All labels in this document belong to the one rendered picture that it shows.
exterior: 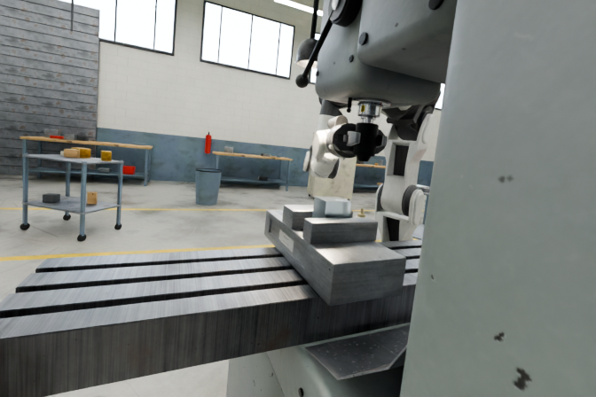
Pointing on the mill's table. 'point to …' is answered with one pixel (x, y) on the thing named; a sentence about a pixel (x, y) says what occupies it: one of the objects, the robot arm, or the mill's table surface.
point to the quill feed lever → (341, 11)
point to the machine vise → (339, 257)
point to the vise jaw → (296, 214)
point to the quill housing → (342, 71)
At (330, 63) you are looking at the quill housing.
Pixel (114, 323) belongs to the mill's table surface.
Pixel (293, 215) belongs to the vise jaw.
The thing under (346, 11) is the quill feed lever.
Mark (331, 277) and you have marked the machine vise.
